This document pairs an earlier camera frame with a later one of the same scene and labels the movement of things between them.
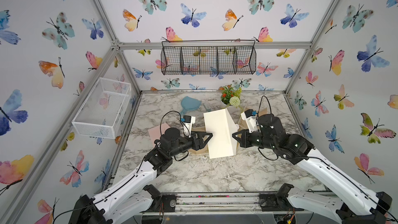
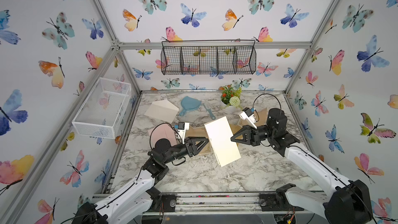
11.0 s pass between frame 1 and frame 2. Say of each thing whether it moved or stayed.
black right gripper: stayed
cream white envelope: moved
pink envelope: stayed
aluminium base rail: stayed
